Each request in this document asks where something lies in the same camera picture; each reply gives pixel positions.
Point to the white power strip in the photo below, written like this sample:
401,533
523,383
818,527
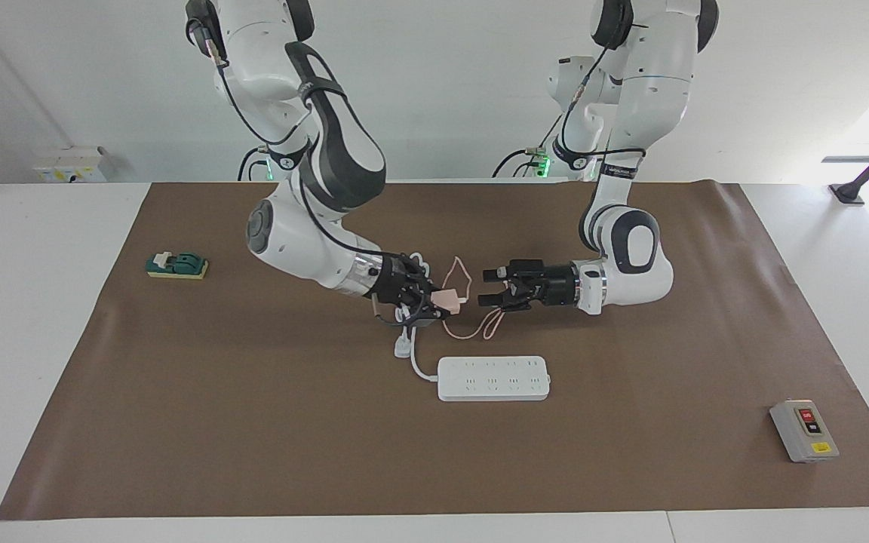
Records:
493,378

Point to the grey on/off switch box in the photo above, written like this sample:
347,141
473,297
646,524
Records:
804,430

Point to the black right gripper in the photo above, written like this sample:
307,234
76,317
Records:
397,279

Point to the pink charger adapter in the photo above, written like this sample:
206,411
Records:
449,300

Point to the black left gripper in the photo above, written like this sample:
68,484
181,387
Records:
555,284

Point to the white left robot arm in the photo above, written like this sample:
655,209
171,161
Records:
631,249

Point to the green rectangular block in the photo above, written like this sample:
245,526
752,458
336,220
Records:
176,265

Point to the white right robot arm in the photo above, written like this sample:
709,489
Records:
329,158

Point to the white box with yellow labels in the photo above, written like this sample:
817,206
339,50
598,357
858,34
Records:
71,166

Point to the brown table mat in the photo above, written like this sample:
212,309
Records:
434,452

